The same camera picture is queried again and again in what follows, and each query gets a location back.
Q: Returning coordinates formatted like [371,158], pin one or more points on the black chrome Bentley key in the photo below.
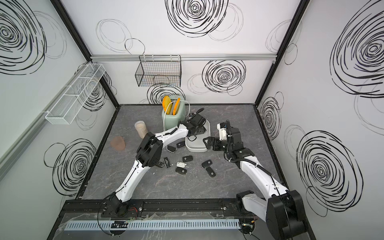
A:
[167,162]

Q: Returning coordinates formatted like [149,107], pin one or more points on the black VW key upper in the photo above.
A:
[181,144]

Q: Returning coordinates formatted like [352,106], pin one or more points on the green toaster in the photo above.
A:
[170,121]

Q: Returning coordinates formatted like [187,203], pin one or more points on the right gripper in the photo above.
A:
[215,147]

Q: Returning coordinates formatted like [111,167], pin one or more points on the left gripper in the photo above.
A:
[201,130]

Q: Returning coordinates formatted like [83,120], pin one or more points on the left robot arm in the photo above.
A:
[148,155]

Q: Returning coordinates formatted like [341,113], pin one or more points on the black silver key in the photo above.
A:
[171,149]

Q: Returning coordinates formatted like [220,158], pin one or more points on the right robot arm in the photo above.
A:
[281,209]

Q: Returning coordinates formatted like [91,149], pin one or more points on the black Porsche key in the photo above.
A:
[160,164]

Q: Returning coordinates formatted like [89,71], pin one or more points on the white storage box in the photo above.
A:
[195,144]

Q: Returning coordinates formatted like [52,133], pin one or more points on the black VW key bottom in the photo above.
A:
[181,171]

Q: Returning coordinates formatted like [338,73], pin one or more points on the white key tag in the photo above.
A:
[181,164]

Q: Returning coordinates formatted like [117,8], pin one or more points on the yellow toast slice left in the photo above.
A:
[167,105]

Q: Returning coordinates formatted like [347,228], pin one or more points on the beige textured cup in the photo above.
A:
[141,128]

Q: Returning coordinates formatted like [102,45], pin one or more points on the orange toast slice right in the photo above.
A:
[176,107]

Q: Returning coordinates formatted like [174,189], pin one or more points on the grey slotted cable duct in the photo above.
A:
[108,225]

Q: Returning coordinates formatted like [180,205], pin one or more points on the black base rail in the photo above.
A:
[143,208]

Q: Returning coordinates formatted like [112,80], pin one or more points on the black vw key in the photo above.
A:
[181,144]
[186,159]
[181,171]

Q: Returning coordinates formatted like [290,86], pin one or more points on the black VW key middle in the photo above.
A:
[186,159]

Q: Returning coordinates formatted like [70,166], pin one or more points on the white mesh wall shelf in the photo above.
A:
[85,92]

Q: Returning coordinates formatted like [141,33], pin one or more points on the black wire basket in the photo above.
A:
[159,69]

